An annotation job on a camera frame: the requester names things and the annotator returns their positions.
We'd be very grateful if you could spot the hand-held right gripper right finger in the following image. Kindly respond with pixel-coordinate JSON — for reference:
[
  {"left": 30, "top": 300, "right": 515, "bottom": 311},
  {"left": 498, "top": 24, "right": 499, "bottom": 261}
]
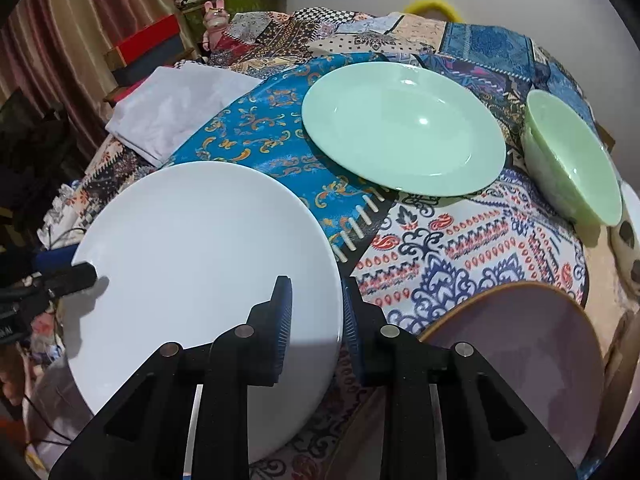
[{"left": 342, "top": 276, "right": 579, "bottom": 480}]

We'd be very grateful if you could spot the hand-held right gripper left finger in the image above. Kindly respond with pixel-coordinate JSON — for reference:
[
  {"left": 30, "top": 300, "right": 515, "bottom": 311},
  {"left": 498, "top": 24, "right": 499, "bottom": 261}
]
[{"left": 48, "top": 275, "right": 293, "bottom": 480}]

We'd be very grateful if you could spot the patchwork printed tablecloth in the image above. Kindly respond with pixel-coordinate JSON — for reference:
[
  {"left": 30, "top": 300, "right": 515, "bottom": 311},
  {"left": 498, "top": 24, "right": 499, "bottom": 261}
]
[{"left": 42, "top": 7, "right": 626, "bottom": 480}]

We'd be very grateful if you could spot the white bowl with dark spots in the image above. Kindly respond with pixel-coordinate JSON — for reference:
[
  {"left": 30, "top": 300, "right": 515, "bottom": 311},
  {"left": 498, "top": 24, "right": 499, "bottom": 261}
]
[{"left": 608, "top": 180, "right": 640, "bottom": 301}]

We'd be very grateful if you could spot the pale green bowl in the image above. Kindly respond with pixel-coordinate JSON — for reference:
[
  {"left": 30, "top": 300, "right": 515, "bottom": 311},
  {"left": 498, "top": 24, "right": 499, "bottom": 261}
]
[{"left": 521, "top": 127, "right": 601, "bottom": 226}]

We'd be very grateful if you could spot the pale green plate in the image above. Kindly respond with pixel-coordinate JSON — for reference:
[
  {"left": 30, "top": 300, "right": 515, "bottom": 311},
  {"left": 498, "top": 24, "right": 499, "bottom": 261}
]
[
  {"left": 524, "top": 89, "right": 624, "bottom": 227},
  {"left": 301, "top": 63, "right": 507, "bottom": 197}
]

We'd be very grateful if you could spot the large white plate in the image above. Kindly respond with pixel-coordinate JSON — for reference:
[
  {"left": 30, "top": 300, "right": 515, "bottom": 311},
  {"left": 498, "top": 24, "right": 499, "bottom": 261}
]
[{"left": 66, "top": 161, "right": 345, "bottom": 465}]

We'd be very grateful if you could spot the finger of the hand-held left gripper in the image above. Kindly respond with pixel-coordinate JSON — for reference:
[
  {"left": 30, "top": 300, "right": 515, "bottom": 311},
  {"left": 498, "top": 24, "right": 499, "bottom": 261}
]
[
  {"left": 34, "top": 247, "right": 76, "bottom": 272},
  {"left": 45, "top": 262, "right": 99, "bottom": 297}
]

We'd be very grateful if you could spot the striped curtain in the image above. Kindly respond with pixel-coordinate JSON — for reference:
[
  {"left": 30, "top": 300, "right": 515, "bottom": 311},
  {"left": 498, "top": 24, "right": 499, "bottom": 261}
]
[{"left": 0, "top": 0, "right": 181, "bottom": 146}]

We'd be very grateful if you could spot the red box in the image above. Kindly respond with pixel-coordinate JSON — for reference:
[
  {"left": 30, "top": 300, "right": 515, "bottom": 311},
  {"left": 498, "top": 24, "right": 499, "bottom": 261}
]
[{"left": 105, "top": 14, "right": 182, "bottom": 68}]

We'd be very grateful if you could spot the lilac plate with brown rim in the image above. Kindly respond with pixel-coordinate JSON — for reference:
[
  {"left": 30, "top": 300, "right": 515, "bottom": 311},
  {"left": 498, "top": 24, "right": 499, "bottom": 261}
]
[{"left": 419, "top": 281, "right": 605, "bottom": 467}]

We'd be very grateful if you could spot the folded white cloth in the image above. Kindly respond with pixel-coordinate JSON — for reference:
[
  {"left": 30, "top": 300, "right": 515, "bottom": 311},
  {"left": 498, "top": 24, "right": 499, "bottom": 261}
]
[{"left": 105, "top": 61, "right": 263, "bottom": 168}]

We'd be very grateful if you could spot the pink rabbit toy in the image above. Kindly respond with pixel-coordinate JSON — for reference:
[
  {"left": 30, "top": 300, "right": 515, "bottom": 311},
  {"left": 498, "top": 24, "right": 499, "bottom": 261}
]
[{"left": 201, "top": 0, "right": 232, "bottom": 52}]

